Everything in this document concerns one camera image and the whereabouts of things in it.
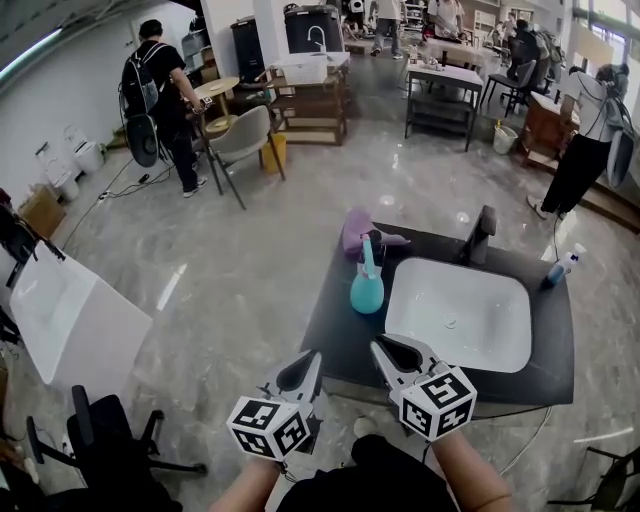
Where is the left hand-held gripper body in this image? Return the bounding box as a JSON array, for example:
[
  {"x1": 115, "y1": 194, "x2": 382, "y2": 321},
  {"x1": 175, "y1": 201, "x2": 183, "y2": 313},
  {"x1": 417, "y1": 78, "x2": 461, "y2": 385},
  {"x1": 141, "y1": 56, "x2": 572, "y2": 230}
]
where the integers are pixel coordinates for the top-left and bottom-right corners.
[{"x1": 226, "y1": 379, "x2": 327, "y2": 462}]

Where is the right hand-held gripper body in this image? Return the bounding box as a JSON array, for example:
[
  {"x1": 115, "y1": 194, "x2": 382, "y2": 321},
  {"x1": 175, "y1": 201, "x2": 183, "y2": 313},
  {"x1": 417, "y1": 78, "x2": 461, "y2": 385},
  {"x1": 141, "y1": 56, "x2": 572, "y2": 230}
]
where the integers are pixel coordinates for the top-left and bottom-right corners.
[{"x1": 386, "y1": 358, "x2": 478, "y2": 443}]

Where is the teal spray bottle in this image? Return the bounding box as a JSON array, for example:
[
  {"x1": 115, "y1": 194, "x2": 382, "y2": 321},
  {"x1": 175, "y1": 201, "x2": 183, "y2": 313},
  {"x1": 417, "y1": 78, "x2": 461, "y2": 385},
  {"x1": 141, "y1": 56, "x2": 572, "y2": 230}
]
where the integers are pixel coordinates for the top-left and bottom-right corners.
[{"x1": 349, "y1": 233, "x2": 387, "y2": 316}]

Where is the person's right forearm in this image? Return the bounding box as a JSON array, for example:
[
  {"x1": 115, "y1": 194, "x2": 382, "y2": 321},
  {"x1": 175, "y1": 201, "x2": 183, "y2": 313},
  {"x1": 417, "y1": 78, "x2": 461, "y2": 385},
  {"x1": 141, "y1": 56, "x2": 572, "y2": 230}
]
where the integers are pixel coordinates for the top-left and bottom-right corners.
[{"x1": 429, "y1": 428, "x2": 514, "y2": 512}]

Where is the person's left forearm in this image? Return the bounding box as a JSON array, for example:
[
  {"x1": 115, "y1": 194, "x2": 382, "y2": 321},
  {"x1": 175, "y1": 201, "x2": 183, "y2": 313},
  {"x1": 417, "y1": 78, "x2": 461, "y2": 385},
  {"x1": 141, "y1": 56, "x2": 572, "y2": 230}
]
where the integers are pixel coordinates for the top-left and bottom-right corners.
[{"x1": 208, "y1": 453, "x2": 282, "y2": 512}]

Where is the clear bottle with blue liquid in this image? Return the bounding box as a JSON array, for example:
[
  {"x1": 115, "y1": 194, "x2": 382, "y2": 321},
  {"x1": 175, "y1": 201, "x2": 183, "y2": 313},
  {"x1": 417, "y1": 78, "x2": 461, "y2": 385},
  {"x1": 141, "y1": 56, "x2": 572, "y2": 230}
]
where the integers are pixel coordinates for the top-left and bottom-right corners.
[{"x1": 542, "y1": 242, "x2": 588, "y2": 289}]

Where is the white sink basin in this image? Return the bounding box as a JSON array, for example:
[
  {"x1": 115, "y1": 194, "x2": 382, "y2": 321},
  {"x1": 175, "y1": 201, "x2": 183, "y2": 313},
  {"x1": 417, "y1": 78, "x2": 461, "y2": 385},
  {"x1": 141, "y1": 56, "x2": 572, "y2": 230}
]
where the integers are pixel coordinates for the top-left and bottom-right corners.
[{"x1": 383, "y1": 256, "x2": 532, "y2": 374}]

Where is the black vanity counter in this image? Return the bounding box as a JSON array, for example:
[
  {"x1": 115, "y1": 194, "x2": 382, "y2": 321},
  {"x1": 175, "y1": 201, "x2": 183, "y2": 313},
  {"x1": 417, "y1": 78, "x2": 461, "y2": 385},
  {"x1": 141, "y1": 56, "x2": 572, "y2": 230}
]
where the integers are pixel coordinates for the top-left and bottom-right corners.
[{"x1": 299, "y1": 221, "x2": 576, "y2": 407}]

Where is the person's black clothing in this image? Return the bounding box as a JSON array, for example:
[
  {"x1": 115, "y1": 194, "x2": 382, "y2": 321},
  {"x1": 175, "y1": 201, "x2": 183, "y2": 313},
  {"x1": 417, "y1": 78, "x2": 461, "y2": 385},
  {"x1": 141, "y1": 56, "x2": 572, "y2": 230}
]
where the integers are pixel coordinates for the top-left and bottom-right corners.
[{"x1": 276, "y1": 433, "x2": 462, "y2": 512}]

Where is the black sink faucet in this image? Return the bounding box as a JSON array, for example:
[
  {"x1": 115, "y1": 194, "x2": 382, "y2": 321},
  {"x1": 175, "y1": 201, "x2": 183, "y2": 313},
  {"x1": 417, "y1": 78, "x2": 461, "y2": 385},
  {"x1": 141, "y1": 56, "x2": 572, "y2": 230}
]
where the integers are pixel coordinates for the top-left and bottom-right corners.
[{"x1": 458, "y1": 204, "x2": 499, "y2": 267}]

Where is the purple cloth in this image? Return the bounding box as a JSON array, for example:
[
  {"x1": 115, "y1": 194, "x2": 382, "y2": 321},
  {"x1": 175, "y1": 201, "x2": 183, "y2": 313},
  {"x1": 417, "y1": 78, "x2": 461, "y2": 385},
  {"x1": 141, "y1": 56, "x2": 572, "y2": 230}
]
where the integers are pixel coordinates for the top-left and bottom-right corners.
[{"x1": 341, "y1": 208, "x2": 412, "y2": 261}]

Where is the black office chair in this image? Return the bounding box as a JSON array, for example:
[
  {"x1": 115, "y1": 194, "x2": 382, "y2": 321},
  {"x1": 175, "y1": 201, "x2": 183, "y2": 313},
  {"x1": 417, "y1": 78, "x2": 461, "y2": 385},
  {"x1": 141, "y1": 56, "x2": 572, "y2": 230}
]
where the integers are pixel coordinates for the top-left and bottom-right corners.
[{"x1": 24, "y1": 383, "x2": 209, "y2": 504}]

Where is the black metal chair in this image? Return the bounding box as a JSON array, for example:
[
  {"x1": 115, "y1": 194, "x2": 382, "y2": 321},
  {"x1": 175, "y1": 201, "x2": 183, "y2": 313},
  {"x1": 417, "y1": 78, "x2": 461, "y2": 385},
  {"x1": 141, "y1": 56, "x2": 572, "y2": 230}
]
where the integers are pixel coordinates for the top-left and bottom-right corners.
[{"x1": 546, "y1": 443, "x2": 640, "y2": 512}]

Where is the yellow waste bin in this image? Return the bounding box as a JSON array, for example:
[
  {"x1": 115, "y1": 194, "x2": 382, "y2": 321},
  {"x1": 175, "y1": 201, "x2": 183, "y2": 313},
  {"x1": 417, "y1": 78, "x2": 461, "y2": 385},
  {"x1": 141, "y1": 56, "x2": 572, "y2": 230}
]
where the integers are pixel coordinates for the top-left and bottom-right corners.
[{"x1": 260, "y1": 132, "x2": 289, "y2": 176}]

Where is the white sink cabinet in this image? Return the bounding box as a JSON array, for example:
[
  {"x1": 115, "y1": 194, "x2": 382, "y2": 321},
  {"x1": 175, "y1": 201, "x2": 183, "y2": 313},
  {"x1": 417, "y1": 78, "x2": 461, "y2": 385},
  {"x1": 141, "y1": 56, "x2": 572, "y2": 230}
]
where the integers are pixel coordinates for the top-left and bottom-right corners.
[{"x1": 9, "y1": 241, "x2": 154, "y2": 387}]

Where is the white bucket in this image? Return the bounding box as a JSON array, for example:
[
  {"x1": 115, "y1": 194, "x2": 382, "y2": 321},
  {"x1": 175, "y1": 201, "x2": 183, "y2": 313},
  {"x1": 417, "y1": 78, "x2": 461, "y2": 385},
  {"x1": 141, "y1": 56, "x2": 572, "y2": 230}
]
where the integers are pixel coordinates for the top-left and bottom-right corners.
[{"x1": 493, "y1": 124, "x2": 519, "y2": 156}]

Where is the beige upholstered chair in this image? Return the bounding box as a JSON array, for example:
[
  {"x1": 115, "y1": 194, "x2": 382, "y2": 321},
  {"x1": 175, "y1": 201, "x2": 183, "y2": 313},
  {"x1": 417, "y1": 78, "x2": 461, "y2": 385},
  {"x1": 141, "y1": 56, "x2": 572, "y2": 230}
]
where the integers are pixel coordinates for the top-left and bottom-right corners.
[{"x1": 191, "y1": 104, "x2": 287, "y2": 212}]

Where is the brown wooden cabinet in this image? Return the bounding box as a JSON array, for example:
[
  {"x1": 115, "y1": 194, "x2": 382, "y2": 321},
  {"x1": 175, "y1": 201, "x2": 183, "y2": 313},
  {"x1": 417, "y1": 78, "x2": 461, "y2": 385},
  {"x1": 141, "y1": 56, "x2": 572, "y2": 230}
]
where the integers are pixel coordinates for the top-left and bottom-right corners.
[{"x1": 518, "y1": 91, "x2": 582, "y2": 172}]

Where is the wooden shelf table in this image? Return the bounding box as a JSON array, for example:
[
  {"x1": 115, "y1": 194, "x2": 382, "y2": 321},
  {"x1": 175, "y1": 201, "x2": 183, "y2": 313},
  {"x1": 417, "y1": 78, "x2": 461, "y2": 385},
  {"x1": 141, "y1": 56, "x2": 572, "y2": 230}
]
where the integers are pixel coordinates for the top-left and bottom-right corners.
[{"x1": 259, "y1": 51, "x2": 352, "y2": 147}]

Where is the black oval device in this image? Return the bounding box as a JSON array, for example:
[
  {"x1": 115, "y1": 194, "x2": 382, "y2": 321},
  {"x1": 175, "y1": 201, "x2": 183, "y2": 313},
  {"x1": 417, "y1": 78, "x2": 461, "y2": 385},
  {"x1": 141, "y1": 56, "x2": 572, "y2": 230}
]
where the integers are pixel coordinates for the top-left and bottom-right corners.
[{"x1": 125, "y1": 113, "x2": 162, "y2": 169}]

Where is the grey metal table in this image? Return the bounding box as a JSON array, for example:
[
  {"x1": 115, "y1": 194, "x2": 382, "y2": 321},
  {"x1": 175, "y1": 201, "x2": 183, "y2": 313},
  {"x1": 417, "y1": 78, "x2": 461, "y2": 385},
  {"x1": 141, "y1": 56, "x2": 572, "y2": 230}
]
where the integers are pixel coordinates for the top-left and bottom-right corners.
[{"x1": 403, "y1": 63, "x2": 485, "y2": 153}]

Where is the white oval device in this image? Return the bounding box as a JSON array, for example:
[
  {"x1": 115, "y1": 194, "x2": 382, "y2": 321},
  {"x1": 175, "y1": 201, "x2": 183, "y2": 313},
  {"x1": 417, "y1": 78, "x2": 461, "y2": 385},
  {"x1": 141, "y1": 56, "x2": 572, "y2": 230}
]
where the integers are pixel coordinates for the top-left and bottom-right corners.
[{"x1": 606, "y1": 123, "x2": 640, "y2": 191}]

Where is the round wooden side table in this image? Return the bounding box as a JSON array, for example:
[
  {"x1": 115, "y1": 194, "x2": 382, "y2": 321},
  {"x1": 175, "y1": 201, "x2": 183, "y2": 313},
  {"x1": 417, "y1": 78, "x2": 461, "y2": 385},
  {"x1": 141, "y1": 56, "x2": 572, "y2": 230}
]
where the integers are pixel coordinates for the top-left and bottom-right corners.
[{"x1": 192, "y1": 76, "x2": 242, "y2": 135}]

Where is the grey dining chair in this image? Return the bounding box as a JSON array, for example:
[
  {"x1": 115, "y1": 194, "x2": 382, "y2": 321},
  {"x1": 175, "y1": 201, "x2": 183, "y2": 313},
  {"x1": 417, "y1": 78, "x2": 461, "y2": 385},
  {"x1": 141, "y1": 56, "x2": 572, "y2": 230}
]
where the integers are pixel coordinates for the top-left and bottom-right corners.
[{"x1": 481, "y1": 59, "x2": 539, "y2": 120}]

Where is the white plastic basket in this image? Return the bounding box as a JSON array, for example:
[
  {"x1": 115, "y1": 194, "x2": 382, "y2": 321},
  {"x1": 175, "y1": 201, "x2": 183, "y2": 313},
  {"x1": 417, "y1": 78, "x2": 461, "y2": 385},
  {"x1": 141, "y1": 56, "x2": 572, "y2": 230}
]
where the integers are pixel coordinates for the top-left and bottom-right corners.
[{"x1": 281, "y1": 53, "x2": 330, "y2": 86}]

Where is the cardboard box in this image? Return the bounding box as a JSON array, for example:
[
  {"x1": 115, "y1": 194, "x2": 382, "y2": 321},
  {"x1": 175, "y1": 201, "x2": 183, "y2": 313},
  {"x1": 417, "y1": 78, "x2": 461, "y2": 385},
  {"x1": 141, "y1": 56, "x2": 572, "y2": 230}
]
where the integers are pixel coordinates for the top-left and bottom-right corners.
[{"x1": 18, "y1": 183, "x2": 67, "y2": 240}]

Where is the white toilet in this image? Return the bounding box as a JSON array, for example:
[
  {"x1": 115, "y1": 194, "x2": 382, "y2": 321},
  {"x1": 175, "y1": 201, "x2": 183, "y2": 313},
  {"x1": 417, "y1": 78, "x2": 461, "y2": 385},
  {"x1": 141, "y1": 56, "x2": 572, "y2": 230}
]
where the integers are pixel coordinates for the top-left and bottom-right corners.
[
  {"x1": 61, "y1": 124, "x2": 107, "y2": 176},
  {"x1": 35, "y1": 143, "x2": 82, "y2": 202}
]

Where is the tall black bin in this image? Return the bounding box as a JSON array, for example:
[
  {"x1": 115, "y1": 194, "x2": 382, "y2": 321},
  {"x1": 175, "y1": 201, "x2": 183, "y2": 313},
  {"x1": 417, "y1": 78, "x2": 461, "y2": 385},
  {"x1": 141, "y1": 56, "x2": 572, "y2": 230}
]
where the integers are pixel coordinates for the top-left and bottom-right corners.
[{"x1": 229, "y1": 16, "x2": 267, "y2": 85}]

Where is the wide black bin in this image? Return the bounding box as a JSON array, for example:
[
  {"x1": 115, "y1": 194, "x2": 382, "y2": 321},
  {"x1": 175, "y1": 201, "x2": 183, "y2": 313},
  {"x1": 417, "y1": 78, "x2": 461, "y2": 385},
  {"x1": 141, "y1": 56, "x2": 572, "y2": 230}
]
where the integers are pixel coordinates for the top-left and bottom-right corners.
[{"x1": 283, "y1": 3, "x2": 347, "y2": 56}]

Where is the white floor cable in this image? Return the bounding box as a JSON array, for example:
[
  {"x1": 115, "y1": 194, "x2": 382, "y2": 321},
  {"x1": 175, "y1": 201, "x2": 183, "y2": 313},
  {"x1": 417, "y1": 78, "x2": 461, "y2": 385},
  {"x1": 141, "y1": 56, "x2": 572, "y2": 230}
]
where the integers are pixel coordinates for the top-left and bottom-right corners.
[{"x1": 499, "y1": 404, "x2": 554, "y2": 477}]

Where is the black floor cable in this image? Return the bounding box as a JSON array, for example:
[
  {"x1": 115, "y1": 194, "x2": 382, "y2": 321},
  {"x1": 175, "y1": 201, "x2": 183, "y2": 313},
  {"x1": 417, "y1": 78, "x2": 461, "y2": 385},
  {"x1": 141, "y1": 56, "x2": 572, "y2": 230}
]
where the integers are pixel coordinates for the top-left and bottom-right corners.
[{"x1": 63, "y1": 158, "x2": 177, "y2": 242}]

